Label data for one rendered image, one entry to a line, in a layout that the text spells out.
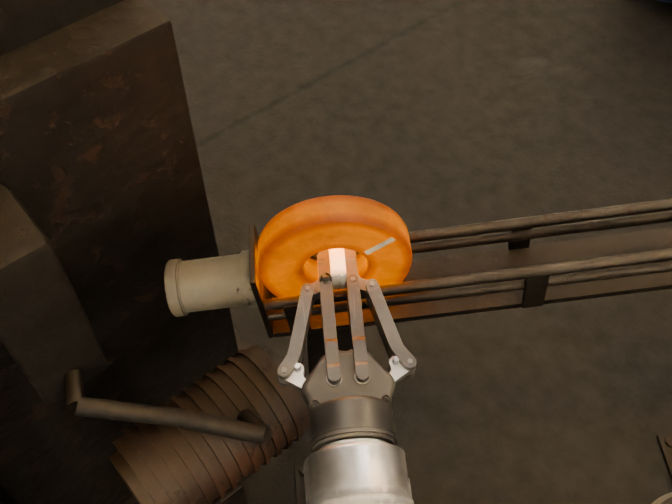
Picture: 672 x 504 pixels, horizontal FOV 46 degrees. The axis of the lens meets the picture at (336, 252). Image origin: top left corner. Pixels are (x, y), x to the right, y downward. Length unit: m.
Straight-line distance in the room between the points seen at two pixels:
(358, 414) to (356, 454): 0.04
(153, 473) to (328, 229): 0.34
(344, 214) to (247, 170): 1.11
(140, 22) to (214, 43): 1.37
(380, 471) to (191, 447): 0.30
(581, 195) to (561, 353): 0.42
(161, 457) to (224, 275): 0.22
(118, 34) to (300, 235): 0.25
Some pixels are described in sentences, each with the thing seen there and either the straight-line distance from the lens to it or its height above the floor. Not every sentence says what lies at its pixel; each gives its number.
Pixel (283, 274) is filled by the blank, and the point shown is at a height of 0.70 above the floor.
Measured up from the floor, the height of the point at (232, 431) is 0.56.
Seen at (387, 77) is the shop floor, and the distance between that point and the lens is 2.05.
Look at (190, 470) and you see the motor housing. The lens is 0.89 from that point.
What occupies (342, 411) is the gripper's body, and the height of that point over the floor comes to 0.73.
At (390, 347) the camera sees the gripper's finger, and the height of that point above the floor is 0.71.
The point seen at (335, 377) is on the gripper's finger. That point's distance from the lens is 0.70.
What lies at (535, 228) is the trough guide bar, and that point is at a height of 0.69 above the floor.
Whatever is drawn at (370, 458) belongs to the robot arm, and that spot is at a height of 0.74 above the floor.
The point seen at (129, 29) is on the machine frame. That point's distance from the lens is 0.79.
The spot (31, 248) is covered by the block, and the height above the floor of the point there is 0.80.
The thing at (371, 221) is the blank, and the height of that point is 0.77.
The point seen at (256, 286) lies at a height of 0.71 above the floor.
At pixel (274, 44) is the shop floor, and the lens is 2.15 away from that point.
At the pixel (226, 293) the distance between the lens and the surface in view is 0.80.
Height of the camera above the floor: 1.34
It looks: 54 degrees down
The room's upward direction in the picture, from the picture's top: straight up
